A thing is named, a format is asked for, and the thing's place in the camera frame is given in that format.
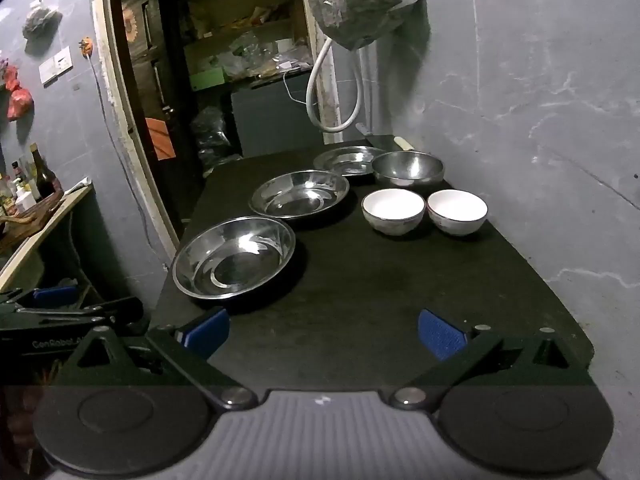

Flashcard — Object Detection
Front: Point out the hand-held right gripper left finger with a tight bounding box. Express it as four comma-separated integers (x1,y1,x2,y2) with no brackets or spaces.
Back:
60,307,258,408

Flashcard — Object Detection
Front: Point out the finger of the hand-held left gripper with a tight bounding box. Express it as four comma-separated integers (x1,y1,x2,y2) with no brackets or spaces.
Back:
0,284,80,309
0,297,146,332

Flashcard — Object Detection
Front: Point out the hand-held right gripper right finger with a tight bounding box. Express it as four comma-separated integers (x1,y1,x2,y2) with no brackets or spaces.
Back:
390,309,598,409

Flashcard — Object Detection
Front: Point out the steel plate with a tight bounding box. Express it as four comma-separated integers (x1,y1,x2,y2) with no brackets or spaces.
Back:
313,146,388,177
172,216,297,301
249,170,350,220

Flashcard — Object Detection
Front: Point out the white ceramic bowl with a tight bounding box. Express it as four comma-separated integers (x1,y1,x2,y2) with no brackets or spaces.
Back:
361,189,426,237
426,189,488,237

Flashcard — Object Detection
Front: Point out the steel bowl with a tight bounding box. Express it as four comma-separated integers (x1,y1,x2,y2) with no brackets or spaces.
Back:
371,151,445,188

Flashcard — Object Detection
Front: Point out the wooden side table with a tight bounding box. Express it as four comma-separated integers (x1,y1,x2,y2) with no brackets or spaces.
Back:
0,182,96,291

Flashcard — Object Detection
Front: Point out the brown wooden tray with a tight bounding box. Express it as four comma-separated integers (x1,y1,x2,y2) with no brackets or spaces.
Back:
0,190,66,241

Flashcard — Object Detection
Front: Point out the dark glass bottle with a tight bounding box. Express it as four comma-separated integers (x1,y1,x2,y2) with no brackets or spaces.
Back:
30,144,57,198

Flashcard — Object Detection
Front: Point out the orange sheet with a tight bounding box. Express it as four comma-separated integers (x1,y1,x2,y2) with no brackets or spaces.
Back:
146,117,176,161

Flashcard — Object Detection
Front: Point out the black plastic bag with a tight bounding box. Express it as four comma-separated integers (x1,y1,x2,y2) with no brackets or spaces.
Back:
190,107,242,171

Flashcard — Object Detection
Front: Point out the dark cabinet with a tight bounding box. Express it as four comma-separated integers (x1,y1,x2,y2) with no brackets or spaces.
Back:
231,72,326,158

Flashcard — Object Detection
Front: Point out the green box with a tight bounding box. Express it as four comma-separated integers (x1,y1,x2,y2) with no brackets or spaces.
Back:
190,69,226,92

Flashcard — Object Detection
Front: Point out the dark wooden door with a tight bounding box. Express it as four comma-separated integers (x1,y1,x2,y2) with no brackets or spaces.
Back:
107,0,196,221

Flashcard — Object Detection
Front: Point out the white pipe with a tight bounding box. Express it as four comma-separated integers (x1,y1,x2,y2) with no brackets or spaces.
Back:
361,42,377,136

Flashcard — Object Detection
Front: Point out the clear hanging bag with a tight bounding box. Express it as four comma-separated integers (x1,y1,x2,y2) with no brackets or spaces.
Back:
22,0,63,41

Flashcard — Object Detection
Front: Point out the wooden storage shelf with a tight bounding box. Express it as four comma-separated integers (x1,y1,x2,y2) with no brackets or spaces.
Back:
175,0,311,81

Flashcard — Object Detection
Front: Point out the plastic bag of greens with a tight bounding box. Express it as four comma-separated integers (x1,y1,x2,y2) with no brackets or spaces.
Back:
307,0,426,51

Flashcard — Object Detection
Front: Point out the black cable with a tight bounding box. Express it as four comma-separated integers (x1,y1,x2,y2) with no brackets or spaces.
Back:
87,54,168,267

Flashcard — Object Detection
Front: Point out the cream door frame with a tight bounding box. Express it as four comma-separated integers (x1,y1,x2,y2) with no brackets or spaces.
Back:
90,0,181,261

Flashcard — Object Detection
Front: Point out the white cable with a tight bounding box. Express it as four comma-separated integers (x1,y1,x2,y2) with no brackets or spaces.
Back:
282,70,313,106

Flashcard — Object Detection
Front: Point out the white hose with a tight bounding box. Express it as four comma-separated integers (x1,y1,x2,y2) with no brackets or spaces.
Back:
306,37,363,133

